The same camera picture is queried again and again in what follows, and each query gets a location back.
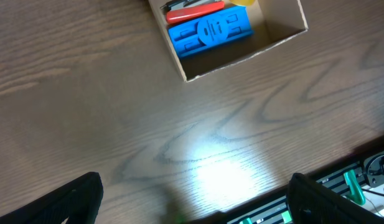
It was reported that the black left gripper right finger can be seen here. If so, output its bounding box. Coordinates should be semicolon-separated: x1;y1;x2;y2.
286;173;384;224

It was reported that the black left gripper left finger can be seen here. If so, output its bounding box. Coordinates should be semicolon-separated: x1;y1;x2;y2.
0;172;103;224

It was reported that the brown cardboard box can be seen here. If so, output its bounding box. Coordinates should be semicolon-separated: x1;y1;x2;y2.
148;0;308;82

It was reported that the yellow tape roll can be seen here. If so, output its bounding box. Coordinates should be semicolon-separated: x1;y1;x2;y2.
229;0;255;7

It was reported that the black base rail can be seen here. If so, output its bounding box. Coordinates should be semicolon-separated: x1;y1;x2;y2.
198;134;384;223

